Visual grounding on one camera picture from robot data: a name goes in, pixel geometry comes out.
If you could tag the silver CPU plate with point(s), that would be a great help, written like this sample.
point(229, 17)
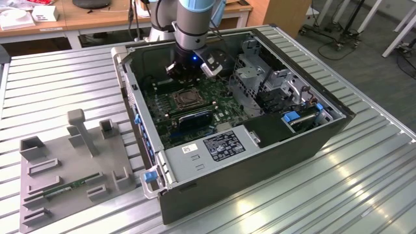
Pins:
point(187, 98)

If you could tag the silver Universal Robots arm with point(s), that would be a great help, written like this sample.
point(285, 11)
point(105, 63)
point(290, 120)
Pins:
point(191, 31)

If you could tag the CPU socket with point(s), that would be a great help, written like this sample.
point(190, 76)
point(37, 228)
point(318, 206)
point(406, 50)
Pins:
point(190, 106)

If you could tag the green motherboard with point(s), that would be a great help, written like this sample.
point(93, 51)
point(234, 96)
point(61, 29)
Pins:
point(225, 97)

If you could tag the metal drive cage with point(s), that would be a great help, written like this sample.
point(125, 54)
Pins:
point(250, 73)

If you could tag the graphics card with fan shroud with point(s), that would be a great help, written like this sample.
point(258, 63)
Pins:
point(195, 122)

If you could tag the silver chipset heatsink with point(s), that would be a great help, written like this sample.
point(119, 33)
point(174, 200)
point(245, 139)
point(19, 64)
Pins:
point(225, 127)

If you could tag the wooden desk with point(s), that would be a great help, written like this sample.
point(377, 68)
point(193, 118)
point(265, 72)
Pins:
point(98, 17)

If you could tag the wooden cabinet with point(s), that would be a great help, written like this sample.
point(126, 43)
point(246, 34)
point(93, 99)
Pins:
point(286, 14)

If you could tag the hard disk in blue carrier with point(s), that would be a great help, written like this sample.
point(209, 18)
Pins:
point(291, 117)

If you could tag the black round object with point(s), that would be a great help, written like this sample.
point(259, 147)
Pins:
point(91, 3)

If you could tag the grey power supply unit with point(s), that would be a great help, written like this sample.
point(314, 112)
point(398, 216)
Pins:
point(189, 168)

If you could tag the small blue plastic clip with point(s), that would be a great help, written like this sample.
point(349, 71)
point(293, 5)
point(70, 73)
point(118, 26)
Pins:
point(319, 106)

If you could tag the blue case latch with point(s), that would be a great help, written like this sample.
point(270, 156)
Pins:
point(150, 176)

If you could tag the white cardboard box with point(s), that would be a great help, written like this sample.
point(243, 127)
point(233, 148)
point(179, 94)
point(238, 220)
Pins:
point(46, 13)

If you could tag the black wheeled stand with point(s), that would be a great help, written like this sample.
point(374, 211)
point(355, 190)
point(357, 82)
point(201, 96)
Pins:
point(347, 40)

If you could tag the red white package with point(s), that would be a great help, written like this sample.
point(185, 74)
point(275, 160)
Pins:
point(39, 2)

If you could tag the grey parts rack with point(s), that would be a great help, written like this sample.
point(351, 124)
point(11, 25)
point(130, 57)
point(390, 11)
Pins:
point(65, 158)

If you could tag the open black PC case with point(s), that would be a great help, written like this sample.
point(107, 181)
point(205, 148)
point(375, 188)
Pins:
point(243, 190)

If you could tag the flat white box with disc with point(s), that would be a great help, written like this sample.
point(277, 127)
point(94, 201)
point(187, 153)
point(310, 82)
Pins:
point(17, 22)

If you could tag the green RAM stick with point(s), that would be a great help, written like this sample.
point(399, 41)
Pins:
point(70, 185)

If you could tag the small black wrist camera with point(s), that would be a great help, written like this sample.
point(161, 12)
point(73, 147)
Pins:
point(171, 70)

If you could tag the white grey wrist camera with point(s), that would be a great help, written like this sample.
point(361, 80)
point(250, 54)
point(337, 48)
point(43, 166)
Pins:
point(213, 68)

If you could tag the blue bracket clip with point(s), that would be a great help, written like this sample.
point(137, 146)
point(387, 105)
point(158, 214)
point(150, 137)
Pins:
point(137, 119)

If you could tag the white table frame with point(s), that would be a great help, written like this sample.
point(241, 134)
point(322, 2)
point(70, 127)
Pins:
point(399, 37)

